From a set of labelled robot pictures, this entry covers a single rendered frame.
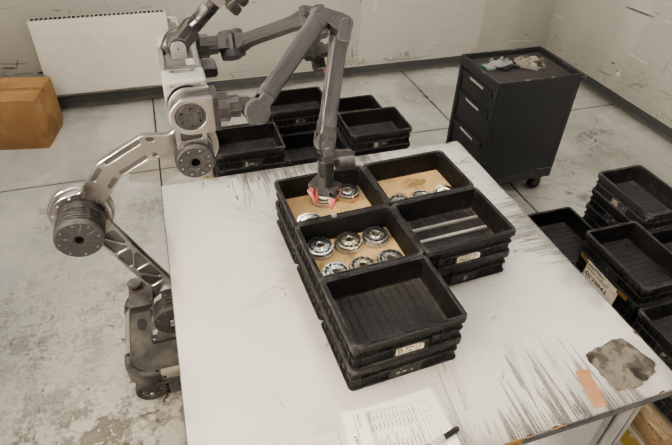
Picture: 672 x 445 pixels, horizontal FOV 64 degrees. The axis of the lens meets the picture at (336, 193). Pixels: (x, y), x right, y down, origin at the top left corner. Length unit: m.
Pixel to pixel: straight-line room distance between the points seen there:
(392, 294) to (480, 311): 0.37
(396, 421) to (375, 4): 4.04
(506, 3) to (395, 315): 4.42
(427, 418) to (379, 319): 0.34
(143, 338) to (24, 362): 0.67
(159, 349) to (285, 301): 0.75
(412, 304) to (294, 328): 0.43
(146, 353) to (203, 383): 0.75
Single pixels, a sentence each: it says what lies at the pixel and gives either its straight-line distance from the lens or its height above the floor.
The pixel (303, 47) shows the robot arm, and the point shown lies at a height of 1.61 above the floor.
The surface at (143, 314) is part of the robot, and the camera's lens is 2.74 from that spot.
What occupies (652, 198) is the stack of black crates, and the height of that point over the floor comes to 0.49.
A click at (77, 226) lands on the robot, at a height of 0.95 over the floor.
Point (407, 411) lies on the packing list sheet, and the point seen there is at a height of 0.70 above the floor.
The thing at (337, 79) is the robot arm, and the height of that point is 1.50.
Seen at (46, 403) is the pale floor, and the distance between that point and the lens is 2.89.
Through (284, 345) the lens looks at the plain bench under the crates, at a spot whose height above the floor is 0.70.
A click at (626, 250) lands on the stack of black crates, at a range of 2.99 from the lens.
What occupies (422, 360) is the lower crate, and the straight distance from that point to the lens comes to 1.86.
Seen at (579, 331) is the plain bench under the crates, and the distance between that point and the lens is 2.20.
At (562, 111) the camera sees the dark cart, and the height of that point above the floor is 0.64.
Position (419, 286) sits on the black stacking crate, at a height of 0.83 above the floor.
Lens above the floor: 2.25
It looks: 37 degrees down
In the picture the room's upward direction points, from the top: 2 degrees clockwise
